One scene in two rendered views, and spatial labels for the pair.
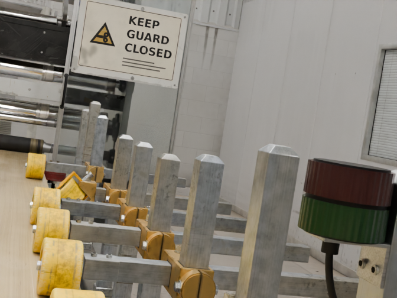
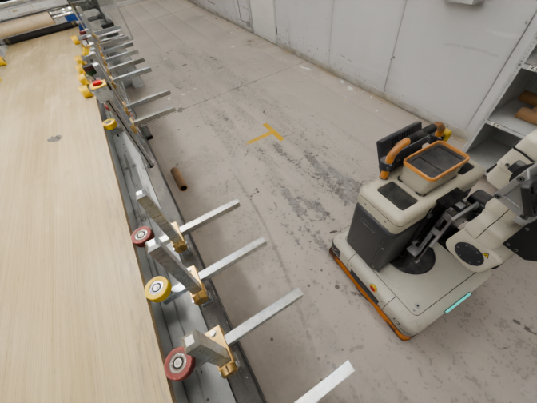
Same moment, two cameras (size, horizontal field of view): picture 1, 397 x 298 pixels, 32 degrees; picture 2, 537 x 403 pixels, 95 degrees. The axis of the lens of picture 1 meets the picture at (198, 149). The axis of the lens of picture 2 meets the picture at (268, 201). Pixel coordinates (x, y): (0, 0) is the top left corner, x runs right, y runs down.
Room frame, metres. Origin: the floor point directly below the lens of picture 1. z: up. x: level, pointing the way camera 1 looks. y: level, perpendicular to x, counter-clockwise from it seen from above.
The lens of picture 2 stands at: (-1.36, -0.82, 1.69)
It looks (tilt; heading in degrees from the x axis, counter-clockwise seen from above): 51 degrees down; 353
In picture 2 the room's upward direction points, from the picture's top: 10 degrees counter-clockwise
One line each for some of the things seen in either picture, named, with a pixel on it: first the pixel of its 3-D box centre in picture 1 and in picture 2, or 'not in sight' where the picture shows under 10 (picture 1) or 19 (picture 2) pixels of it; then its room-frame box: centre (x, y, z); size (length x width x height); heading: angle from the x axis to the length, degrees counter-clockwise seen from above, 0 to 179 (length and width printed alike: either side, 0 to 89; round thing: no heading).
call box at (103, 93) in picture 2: not in sight; (102, 91); (-0.01, -0.29, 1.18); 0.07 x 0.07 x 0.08; 16
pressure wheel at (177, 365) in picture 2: not in sight; (184, 365); (-1.19, -0.51, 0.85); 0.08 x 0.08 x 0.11
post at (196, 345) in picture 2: not in sight; (219, 356); (-1.20, -0.62, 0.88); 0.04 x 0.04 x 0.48; 16
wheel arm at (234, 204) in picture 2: not in sight; (196, 225); (-0.66, -0.57, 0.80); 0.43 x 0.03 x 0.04; 106
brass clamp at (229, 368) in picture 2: not in sight; (221, 351); (-1.18, -0.62, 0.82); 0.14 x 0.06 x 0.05; 16
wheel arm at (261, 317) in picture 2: not in sight; (245, 328); (-1.14, -0.70, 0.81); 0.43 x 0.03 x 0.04; 106
